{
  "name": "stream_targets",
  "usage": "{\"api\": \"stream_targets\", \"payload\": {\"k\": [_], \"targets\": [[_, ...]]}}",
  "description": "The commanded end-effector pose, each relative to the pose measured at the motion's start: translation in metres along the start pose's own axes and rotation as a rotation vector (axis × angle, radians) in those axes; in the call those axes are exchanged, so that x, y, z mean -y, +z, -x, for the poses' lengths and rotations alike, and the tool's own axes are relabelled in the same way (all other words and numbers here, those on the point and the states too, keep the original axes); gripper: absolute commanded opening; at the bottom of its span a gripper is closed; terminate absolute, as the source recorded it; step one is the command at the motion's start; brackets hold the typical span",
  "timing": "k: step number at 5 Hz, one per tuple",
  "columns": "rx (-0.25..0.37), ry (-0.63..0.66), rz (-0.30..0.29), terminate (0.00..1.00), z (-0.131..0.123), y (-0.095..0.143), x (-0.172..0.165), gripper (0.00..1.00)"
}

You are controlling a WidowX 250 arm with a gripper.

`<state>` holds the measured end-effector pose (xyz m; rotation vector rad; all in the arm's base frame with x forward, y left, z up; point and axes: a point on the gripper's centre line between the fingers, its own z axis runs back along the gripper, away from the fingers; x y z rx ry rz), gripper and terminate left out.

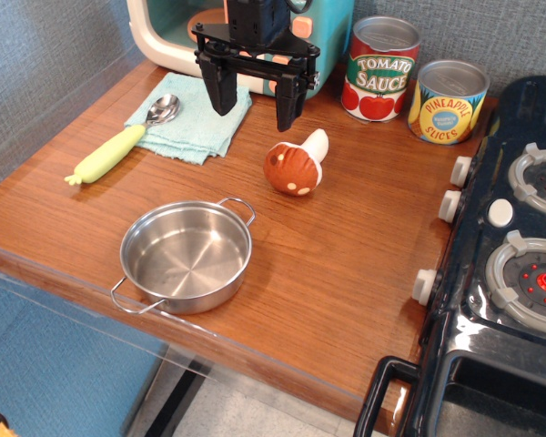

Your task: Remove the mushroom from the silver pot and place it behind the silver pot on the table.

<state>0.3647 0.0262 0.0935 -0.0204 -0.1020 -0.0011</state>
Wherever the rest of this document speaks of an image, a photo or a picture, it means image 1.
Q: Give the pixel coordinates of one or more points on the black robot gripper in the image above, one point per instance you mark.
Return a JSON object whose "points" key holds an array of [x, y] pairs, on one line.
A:
{"points": [[257, 40]]}

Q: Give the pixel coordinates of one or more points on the plush brown white mushroom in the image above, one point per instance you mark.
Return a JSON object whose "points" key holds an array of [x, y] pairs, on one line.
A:
{"points": [[296, 169]]}

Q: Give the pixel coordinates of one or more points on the stainless steel pot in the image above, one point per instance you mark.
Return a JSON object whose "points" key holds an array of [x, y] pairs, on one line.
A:
{"points": [[185, 257]]}

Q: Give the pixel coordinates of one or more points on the teal folded cloth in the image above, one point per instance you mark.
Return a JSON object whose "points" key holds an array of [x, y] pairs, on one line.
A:
{"points": [[198, 131]]}

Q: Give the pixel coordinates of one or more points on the teal toy microwave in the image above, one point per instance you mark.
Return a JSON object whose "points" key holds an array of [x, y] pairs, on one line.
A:
{"points": [[162, 31]]}

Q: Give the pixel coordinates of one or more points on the tomato sauce can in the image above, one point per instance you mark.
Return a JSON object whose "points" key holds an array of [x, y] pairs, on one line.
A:
{"points": [[382, 56]]}

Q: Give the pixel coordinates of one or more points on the pineapple slices can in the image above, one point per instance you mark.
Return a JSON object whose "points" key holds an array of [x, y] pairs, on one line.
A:
{"points": [[447, 101]]}

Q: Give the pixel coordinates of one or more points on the white stove knob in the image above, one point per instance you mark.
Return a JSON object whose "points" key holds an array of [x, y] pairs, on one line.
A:
{"points": [[423, 285], [460, 171], [449, 205]]}

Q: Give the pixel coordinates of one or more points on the clear acrylic table guard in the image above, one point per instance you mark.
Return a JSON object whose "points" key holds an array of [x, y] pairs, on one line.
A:
{"points": [[225, 364]]}

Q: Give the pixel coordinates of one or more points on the black toy stove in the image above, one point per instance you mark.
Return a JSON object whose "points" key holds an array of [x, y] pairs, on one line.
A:
{"points": [[482, 367]]}

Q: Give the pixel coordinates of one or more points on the spoon with green handle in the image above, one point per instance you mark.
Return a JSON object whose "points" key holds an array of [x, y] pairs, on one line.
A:
{"points": [[104, 158]]}

